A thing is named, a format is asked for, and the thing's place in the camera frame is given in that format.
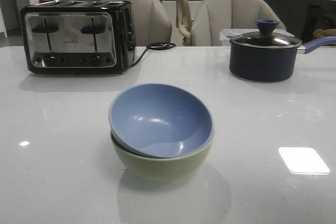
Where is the blue bowl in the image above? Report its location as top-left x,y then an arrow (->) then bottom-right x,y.
109,83 -> 214,158

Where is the green bowl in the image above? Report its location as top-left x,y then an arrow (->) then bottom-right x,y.
110,130 -> 214,181

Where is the beige armchair behind toaster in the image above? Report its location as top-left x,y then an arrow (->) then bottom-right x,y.
102,0 -> 172,46

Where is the beige plastic chair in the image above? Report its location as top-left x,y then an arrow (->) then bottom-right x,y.
175,0 -> 193,46

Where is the clear plastic container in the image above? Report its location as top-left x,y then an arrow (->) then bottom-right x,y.
219,28 -> 294,46

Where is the dark blue saucepan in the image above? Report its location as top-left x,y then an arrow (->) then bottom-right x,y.
229,36 -> 335,82

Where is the beige armchair on right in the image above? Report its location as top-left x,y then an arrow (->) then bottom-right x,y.
191,0 -> 280,46

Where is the glass pot lid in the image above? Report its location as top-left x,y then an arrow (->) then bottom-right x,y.
230,19 -> 302,49

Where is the black and chrome toaster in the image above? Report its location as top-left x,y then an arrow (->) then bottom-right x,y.
20,0 -> 136,74

